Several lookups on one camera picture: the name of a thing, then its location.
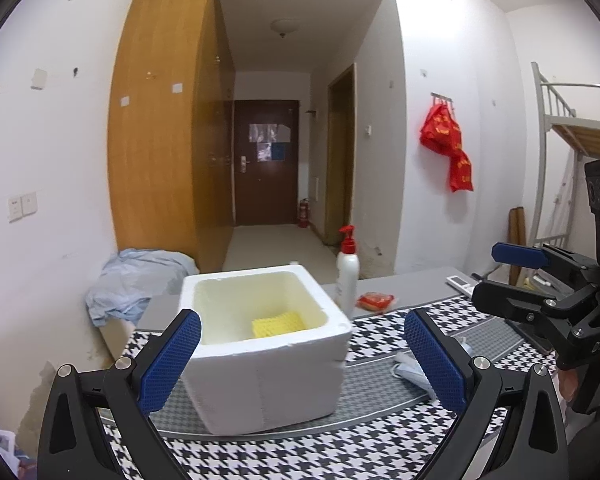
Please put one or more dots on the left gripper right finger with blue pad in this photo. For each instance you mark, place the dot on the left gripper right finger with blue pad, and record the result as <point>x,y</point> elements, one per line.
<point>532,441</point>

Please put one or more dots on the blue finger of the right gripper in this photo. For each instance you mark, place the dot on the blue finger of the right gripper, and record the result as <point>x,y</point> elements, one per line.
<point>516,255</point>

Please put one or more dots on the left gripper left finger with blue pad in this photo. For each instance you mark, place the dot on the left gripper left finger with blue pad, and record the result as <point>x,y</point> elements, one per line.
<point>73,443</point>

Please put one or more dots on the light blue face mask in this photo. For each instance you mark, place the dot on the light blue face mask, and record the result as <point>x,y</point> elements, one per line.
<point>412,372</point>

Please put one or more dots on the wooden planks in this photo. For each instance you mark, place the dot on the wooden planks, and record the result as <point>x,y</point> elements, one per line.
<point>517,235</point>

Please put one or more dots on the white remote control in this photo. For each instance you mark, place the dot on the white remote control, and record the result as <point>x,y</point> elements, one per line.
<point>462,286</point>

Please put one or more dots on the metal bunk bed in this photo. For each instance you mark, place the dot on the metal bunk bed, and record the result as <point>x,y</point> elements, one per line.
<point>568,118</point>

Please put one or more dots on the red hanging bag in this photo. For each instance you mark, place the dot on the red hanging bag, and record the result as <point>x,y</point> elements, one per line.
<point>441,134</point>

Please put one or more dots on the light blue cloth pile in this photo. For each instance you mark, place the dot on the light blue cloth pile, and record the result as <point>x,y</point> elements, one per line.
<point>130,279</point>

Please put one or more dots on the red snack packet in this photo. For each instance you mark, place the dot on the red snack packet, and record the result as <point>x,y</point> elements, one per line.
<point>375,302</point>

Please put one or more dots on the white red pump bottle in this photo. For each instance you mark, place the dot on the white red pump bottle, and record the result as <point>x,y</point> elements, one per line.
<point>348,267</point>

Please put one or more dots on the white styrofoam box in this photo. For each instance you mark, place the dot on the white styrofoam box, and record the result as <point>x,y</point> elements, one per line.
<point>240,384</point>

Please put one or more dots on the red fire extinguisher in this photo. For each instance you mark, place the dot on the red fire extinguisher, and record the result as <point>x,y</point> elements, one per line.
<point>303,213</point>

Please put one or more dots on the yellow sponge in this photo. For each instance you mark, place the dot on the yellow sponge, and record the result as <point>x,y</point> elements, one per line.
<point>285,323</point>

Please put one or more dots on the dark brown door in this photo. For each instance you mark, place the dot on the dark brown door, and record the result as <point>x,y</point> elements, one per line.
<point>266,161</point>

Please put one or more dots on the wooden wardrobe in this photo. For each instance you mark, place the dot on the wooden wardrobe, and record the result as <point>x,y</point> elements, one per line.
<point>168,145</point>

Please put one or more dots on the ceiling lamp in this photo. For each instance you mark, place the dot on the ceiling lamp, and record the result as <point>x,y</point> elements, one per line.
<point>283,27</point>

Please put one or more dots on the white wall switch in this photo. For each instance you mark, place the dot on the white wall switch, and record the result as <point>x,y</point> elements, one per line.
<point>22,206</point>

